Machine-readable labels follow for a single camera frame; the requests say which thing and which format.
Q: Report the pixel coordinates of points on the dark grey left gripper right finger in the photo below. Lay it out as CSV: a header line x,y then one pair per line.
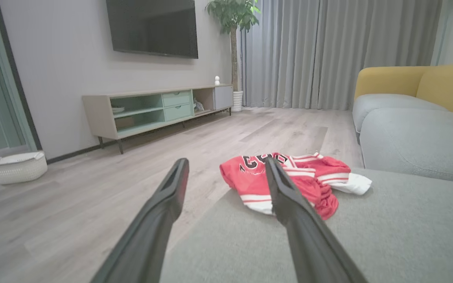
x,y
301,236

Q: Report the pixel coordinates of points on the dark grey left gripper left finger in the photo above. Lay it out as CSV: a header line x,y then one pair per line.
x,y
155,228

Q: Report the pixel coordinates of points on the red and white jersey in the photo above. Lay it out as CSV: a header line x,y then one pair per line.
x,y
246,177

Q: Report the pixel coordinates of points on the grey fabric ottoman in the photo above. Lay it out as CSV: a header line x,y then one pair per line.
x,y
387,236

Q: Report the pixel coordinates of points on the brown box in cabinet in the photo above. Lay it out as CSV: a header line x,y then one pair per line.
x,y
124,122

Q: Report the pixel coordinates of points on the stacked dishes in cabinet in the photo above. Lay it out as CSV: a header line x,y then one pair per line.
x,y
117,110

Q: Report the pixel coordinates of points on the beige and teal TV cabinet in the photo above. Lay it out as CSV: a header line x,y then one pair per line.
x,y
96,114

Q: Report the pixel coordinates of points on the grey plush toy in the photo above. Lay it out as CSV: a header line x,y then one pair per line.
x,y
198,106

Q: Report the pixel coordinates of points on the white ribbed plant pot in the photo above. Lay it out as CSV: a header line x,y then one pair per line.
x,y
238,101

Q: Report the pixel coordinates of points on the white woven laundry basket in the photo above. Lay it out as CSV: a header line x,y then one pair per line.
x,y
18,169

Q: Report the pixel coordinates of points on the yellow and grey sofa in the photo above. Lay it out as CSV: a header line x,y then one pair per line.
x,y
415,137

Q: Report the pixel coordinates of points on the small white figurine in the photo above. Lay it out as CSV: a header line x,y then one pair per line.
x,y
217,80

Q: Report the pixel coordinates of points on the grey pleated curtain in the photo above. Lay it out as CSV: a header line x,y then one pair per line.
x,y
328,51

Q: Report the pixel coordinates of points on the tall green potted tree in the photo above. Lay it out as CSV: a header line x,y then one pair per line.
x,y
232,15

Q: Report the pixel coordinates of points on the black wall television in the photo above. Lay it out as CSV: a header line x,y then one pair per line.
x,y
151,25

